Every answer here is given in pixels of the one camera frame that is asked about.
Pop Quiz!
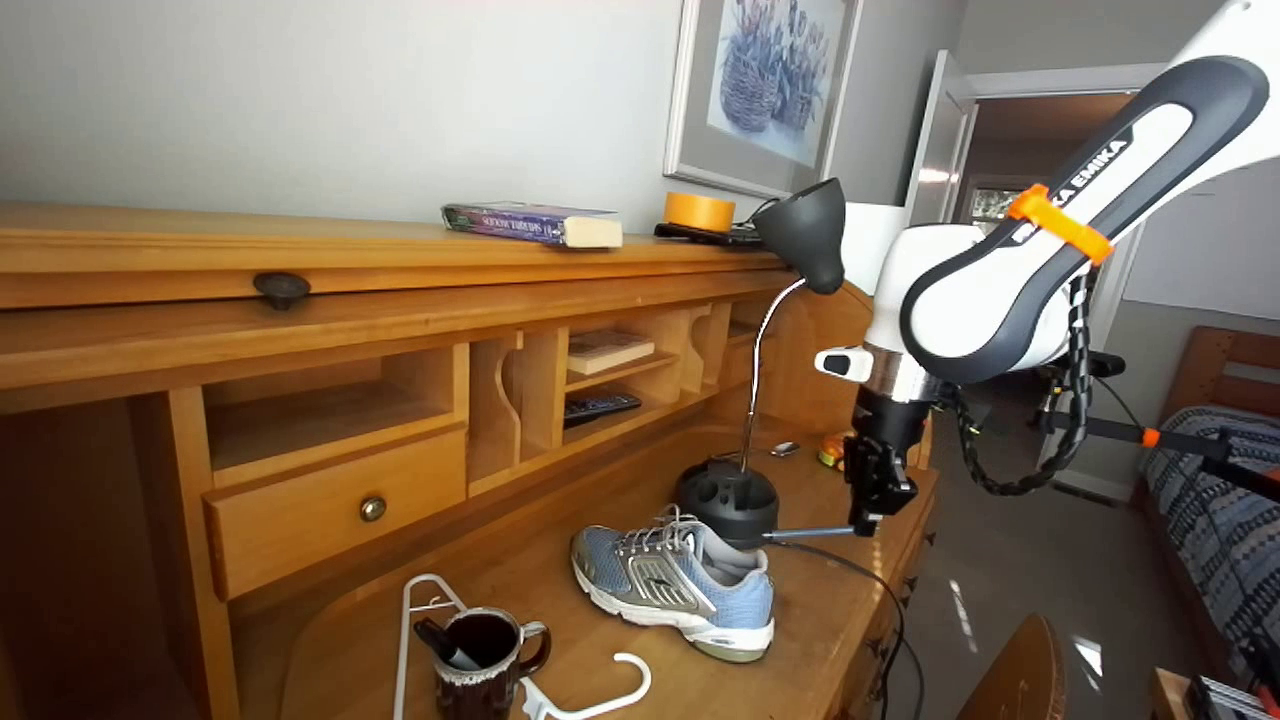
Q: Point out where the bed with striped blanket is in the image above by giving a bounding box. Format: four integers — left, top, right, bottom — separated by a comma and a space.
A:
1134, 323, 1280, 705

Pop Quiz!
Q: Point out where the wooden roll-top desk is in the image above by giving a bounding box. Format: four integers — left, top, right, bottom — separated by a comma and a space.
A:
0, 195, 944, 720

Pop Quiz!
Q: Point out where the wooden drawer with brass knob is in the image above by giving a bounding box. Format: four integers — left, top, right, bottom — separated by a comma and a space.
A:
200, 422, 472, 603

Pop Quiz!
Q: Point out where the orange tape roll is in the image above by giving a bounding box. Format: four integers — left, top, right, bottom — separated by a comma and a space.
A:
659, 188, 740, 240

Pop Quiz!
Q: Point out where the beige notebook in cubby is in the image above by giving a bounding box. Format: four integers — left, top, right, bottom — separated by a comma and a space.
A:
566, 328, 659, 379

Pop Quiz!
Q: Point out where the grey marker with black cap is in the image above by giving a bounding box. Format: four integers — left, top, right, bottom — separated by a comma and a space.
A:
412, 610, 472, 670

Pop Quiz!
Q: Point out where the thick closed book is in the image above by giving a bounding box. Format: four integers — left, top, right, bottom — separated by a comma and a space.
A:
440, 198, 629, 257

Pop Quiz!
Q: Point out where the black gooseneck desk lamp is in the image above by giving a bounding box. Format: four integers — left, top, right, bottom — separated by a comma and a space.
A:
667, 175, 852, 550

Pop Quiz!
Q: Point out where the black roll-top handle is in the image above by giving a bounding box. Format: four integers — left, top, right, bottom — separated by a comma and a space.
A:
248, 269, 315, 311

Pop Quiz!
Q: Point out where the dark brown glazed mug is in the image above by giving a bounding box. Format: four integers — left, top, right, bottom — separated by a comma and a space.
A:
412, 603, 555, 720

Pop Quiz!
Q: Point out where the framed blue flower picture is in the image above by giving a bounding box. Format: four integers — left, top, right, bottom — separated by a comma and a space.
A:
659, 0, 868, 203

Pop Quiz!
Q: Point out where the grey blue running sneaker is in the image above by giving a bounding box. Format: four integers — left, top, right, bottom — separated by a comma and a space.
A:
568, 502, 780, 668

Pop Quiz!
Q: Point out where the black robot cable chain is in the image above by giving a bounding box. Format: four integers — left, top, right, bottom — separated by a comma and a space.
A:
949, 265, 1111, 499

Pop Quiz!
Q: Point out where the black remote control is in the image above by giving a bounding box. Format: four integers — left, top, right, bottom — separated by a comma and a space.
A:
561, 389, 643, 433

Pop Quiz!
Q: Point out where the orange strap on arm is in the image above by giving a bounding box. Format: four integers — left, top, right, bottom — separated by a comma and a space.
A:
1004, 180, 1120, 269

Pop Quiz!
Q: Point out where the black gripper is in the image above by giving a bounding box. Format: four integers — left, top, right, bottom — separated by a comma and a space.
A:
842, 383, 931, 538

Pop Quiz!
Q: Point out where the white plastic clothes hanger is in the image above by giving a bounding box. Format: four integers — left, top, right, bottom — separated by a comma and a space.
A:
389, 571, 659, 720

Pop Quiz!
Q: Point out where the black camera boom stand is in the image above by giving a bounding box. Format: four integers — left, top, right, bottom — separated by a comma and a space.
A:
1037, 345, 1280, 502

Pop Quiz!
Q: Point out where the black lamp power cable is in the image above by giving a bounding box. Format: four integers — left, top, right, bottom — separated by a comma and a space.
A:
764, 533, 913, 720

